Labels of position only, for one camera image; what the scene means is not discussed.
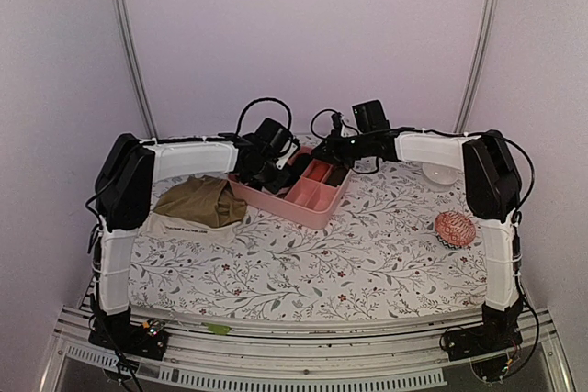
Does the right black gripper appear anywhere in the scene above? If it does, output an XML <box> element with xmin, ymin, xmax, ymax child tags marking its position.
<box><xmin>310</xmin><ymin>129</ymin><xmax>372</xmax><ymax>168</ymax></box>

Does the pink divided storage box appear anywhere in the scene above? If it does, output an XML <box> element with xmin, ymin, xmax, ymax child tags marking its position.
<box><xmin>228</xmin><ymin>159</ymin><xmax>350</xmax><ymax>230</ymax></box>

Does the khaki underwear cream waistband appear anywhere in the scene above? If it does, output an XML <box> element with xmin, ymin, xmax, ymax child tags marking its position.
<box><xmin>143</xmin><ymin>175</ymin><xmax>247</xmax><ymax>243</ymax></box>

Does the black underwear white trim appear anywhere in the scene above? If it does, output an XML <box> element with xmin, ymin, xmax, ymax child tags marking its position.
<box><xmin>291</xmin><ymin>154</ymin><xmax>312</xmax><ymax>175</ymax></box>

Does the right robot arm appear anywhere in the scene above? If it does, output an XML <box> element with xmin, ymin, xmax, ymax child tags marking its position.
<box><xmin>311</xmin><ymin>100</ymin><xmax>531</xmax><ymax>352</ymax></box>

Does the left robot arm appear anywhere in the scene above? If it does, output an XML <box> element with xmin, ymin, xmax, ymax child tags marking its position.
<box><xmin>85</xmin><ymin>118</ymin><xmax>300</xmax><ymax>350</ymax></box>

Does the red rolled underwear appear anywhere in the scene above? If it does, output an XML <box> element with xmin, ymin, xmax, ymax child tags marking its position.
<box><xmin>306</xmin><ymin>162</ymin><xmax>331</xmax><ymax>182</ymax></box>

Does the olive rolled underwear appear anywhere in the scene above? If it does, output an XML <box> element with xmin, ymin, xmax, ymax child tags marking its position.
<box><xmin>324</xmin><ymin>167</ymin><xmax>348</xmax><ymax>187</ymax></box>

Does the floral table mat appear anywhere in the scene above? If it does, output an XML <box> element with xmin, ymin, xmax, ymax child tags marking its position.
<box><xmin>94</xmin><ymin>133</ymin><xmax>523</xmax><ymax>323</ymax></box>

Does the white bowl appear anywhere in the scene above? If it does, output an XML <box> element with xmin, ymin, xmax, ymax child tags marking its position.
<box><xmin>422</xmin><ymin>162</ymin><xmax>458</xmax><ymax>186</ymax></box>

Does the red patterned bowl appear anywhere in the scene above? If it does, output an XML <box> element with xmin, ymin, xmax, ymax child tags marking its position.
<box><xmin>434</xmin><ymin>211</ymin><xmax>477</xmax><ymax>249</ymax></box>

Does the green tape scrap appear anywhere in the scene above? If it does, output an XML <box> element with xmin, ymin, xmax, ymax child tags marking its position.
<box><xmin>207</xmin><ymin>323</ymin><xmax>232</xmax><ymax>336</ymax></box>

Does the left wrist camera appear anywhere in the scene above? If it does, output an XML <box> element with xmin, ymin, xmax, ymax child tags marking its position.
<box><xmin>276</xmin><ymin>141</ymin><xmax>300</xmax><ymax>170</ymax></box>

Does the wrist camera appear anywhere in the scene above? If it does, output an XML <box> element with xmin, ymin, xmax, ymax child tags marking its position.
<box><xmin>276</xmin><ymin>141</ymin><xmax>300</xmax><ymax>170</ymax></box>
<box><xmin>330</xmin><ymin>112</ymin><xmax>346</xmax><ymax>138</ymax></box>

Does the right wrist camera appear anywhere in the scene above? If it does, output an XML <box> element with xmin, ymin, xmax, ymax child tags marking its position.
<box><xmin>330</xmin><ymin>112</ymin><xmax>346</xmax><ymax>138</ymax></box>

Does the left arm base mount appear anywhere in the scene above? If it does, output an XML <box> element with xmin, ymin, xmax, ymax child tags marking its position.
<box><xmin>88</xmin><ymin>309</ymin><xmax>169</xmax><ymax>361</ymax></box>

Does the aluminium front rail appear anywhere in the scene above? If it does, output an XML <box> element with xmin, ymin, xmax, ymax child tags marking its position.
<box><xmin>40</xmin><ymin>304</ymin><xmax>575</xmax><ymax>392</ymax></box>

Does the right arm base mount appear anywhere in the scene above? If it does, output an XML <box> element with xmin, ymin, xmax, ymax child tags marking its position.
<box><xmin>439</xmin><ymin>304</ymin><xmax>523</xmax><ymax>383</ymax></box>

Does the right aluminium frame post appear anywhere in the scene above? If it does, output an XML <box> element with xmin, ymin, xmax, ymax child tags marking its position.
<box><xmin>454</xmin><ymin>0</ymin><xmax>499</xmax><ymax>133</ymax></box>

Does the aluminium frame post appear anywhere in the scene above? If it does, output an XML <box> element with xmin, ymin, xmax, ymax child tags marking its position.
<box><xmin>112</xmin><ymin>0</ymin><xmax>158</xmax><ymax>138</ymax></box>
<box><xmin>454</xmin><ymin>0</ymin><xmax>499</xmax><ymax>133</ymax></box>

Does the left aluminium frame post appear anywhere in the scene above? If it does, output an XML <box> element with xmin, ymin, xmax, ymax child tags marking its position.
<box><xmin>112</xmin><ymin>0</ymin><xmax>158</xmax><ymax>138</ymax></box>

